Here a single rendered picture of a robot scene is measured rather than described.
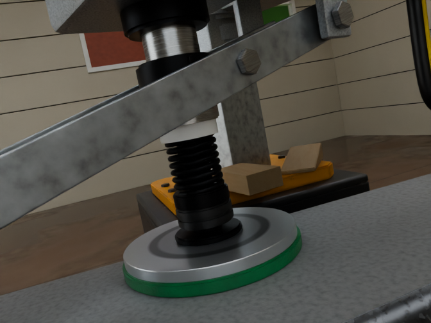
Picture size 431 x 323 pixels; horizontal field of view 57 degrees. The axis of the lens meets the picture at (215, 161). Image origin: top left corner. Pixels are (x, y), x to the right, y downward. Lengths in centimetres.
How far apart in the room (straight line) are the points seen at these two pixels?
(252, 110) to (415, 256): 91
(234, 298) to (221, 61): 24
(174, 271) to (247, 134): 87
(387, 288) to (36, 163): 31
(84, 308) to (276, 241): 21
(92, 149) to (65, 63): 615
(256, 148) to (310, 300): 93
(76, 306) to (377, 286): 30
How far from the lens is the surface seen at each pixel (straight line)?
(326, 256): 45
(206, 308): 39
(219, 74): 44
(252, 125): 126
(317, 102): 783
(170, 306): 41
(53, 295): 52
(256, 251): 42
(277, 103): 737
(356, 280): 40
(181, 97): 41
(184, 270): 41
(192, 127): 45
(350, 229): 53
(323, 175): 118
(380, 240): 48
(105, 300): 46
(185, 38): 46
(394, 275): 40
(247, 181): 95
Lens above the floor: 100
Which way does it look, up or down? 7 degrees down
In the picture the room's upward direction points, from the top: 11 degrees counter-clockwise
